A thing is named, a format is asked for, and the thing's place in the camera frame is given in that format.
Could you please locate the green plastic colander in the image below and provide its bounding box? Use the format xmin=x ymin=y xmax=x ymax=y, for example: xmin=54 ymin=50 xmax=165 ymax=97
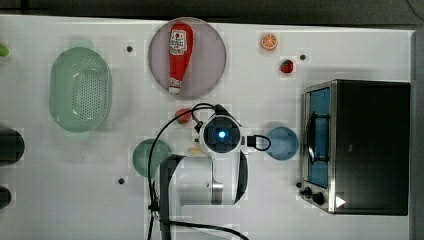
xmin=49 ymin=40 xmax=112 ymax=133

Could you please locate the orange slice toy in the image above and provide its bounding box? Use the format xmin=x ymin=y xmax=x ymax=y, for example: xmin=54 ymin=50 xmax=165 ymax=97
xmin=260 ymin=33 xmax=278 ymax=51

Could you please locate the black toaster oven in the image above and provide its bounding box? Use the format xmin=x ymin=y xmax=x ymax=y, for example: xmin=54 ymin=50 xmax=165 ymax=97
xmin=297 ymin=79 xmax=411 ymax=216

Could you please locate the red plush ketchup bottle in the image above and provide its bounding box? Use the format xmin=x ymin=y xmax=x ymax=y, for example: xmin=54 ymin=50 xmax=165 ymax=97
xmin=168 ymin=22 xmax=194 ymax=94

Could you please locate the black frying pan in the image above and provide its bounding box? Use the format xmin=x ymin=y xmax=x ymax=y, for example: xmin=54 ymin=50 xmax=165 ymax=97
xmin=0 ymin=128 xmax=25 ymax=166

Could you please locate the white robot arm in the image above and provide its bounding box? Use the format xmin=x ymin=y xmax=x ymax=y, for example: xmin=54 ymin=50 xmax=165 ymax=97
xmin=155 ymin=104 xmax=249 ymax=240

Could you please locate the green toy fruit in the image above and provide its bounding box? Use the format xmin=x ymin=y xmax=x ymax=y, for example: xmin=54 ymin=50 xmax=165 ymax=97
xmin=0 ymin=45 xmax=9 ymax=57

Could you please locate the pink toy strawberry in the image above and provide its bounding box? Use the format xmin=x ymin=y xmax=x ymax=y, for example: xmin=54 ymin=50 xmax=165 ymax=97
xmin=175 ymin=109 xmax=192 ymax=124

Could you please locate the black cable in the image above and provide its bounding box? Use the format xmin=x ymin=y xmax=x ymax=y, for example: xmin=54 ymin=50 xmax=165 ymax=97
xmin=146 ymin=102 xmax=251 ymax=240

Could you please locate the red toy strawberry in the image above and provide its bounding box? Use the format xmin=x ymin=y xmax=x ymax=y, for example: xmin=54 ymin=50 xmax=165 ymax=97
xmin=280 ymin=60 xmax=294 ymax=74

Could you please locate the green plastic cup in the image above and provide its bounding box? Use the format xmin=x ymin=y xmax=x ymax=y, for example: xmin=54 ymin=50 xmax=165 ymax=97
xmin=132 ymin=139 xmax=172 ymax=177

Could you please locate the grey round plate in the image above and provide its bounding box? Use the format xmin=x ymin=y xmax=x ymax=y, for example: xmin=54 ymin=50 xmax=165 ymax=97
xmin=148 ymin=17 xmax=227 ymax=99

